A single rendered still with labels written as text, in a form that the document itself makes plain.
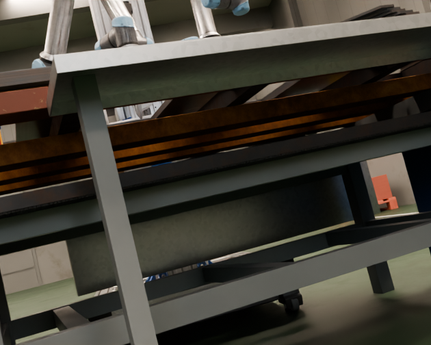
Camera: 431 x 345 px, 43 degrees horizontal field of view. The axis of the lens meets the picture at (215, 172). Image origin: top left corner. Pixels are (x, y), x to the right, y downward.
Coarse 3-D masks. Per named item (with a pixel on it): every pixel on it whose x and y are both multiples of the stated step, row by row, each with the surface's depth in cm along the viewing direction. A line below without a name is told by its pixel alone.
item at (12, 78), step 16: (0, 80) 113; (16, 80) 114; (32, 80) 115; (48, 80) 116; (304, 80) 179; (320, 80) 185; (336, 80) 192; (208, 96) 167; (272, 96) 196; (288, 96) 198; (160, 112) 174; (176, 112) 179; (192, 112) 185; (16, 128) 149; (32, 128) 153; (48, 128) 158; (80, 128) 167
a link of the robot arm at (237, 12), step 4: (232, 0) 228; (236, 0) 229; (240, 0) 230; (244, 0) 231; (232, 4) 229; (236, 4) 230; (240, 4) 231; (244, 4) 231; (248, 4) 233; (228, 8) 230; (232, 8) 231; (236, 8) 231; (240, 8) 231; (244, 8) 231; (248, 8) 233; (236, 12) 232; (240, 12) 233; (244, 12) 235
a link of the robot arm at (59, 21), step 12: (60, 0) 211; (72, 0) 213; (60, 12) 213; (72, 12) 216; (60, 24) 215; (48, 36) 218; (60, 36) 217; (48, 48) 219; (60, 48) 219; (36, 60) 220; (48, 60) 219
